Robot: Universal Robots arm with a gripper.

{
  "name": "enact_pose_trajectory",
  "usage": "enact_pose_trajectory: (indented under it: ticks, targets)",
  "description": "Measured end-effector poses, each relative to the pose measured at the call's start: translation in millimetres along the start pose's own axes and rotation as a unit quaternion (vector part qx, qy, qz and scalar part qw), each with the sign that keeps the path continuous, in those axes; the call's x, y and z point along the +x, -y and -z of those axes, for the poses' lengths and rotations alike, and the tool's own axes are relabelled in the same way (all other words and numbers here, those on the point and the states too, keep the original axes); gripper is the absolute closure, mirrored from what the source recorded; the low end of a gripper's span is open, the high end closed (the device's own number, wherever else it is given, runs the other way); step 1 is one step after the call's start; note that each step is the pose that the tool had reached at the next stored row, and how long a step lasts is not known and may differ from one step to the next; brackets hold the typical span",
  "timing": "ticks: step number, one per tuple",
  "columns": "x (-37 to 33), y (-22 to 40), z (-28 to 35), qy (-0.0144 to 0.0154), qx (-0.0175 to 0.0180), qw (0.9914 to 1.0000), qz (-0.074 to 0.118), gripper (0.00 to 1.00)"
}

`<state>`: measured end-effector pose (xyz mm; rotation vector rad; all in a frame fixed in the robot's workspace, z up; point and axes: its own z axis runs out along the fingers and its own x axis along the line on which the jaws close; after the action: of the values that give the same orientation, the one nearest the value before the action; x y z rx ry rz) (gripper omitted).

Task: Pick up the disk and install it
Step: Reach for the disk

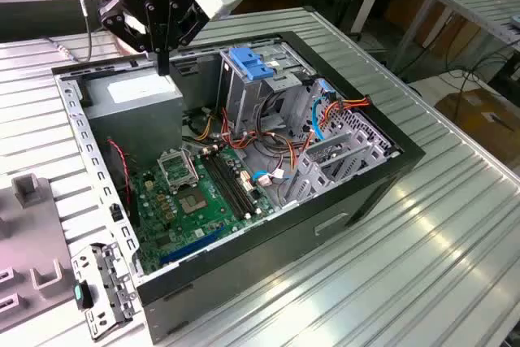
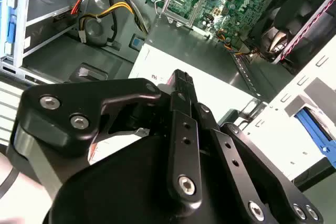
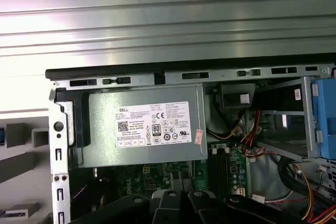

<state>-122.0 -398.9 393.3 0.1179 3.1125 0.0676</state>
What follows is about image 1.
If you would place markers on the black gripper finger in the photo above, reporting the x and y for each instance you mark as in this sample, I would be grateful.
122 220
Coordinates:
185 26
122 18

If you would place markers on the grey metal disk bay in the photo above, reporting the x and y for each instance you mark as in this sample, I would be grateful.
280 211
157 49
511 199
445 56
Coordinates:
308 168

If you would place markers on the blue plastic drive latch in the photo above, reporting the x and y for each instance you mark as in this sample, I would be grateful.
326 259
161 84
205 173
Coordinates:
252 66

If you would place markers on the grey optical drive cage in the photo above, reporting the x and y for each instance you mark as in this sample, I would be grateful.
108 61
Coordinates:
239 95

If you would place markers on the grey power supply unit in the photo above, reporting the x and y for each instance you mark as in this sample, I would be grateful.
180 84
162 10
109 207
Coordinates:
134 127

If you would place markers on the black RAM slot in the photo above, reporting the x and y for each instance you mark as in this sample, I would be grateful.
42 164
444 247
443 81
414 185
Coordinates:
221 187
237 182
231 184
226 186

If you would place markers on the CPU socket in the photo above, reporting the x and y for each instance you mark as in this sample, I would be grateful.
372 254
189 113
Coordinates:
191 202

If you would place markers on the black case latch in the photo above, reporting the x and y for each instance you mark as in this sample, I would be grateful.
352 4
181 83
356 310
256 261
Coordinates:
115 213

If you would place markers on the green motherboard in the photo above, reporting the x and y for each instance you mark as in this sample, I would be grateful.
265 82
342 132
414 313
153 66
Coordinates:
203 223

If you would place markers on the blue expansion slot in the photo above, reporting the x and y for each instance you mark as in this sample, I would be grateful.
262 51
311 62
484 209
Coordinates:
191 248

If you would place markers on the grey parts rack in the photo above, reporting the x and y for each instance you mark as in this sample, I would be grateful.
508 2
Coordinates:
28 237

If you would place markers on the black open PC case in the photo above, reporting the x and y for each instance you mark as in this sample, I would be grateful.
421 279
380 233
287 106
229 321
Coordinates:
243 265

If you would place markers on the black clip with teal tab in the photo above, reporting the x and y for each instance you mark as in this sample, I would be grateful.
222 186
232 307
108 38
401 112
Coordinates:
83 296

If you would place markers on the metal slat side table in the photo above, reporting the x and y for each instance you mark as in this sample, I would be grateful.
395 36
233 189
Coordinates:
471 1

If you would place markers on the brown cardboard box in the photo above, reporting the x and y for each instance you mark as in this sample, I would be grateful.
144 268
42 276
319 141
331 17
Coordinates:
479 119

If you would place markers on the pale blue device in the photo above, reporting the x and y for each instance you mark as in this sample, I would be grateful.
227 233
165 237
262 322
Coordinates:
516 21

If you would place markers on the metal card retention bracket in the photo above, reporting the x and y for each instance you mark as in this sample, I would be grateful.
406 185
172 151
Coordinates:
107 282

